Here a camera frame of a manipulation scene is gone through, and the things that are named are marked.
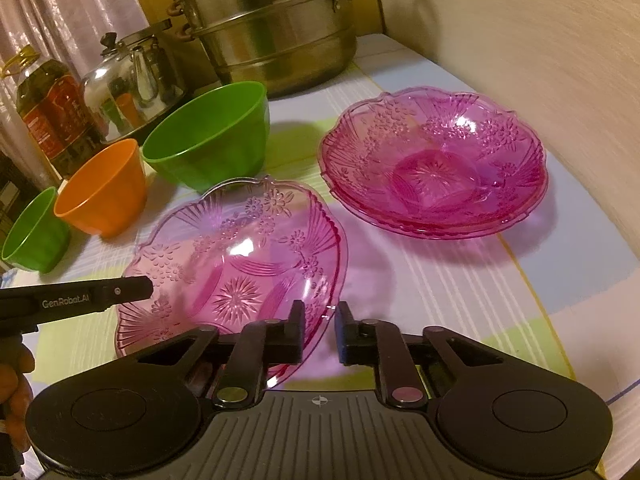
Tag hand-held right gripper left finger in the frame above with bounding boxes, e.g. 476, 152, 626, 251
137, 300, 307, 410

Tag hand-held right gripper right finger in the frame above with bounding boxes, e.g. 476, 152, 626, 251
334, 301, 506, 408

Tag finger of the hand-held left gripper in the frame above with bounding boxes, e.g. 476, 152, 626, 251
0, 276, 153, 335

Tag small green plastic bowl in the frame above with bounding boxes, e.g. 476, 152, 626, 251
1, 186, 72, 275

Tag pink transparent patterned plate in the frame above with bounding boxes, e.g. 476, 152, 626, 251
318, 86, 546, 227
322, 160, 550, 240
115, 176, 348, 388

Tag orange plastic bowl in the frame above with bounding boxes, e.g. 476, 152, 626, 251
53, 138, 147, 238

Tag large green plastic bowl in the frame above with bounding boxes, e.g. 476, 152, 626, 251
142, 81, 270, 192

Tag person's left hand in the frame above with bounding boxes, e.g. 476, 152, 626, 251
0, 342, 36, 453

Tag checked pastel tablecloth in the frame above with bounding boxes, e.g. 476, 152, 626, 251
0, 32, 640, 480

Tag cooking oil bottle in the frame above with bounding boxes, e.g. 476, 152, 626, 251
0, 45, 103, 181

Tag stainless steel kettle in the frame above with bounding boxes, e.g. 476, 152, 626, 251
81, 18, 193, 143

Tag stainless steel steamer pot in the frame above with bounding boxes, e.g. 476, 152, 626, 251
167, 0, 383, 99

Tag pale pink curtain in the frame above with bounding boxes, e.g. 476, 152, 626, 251
0, 0, 151, 186

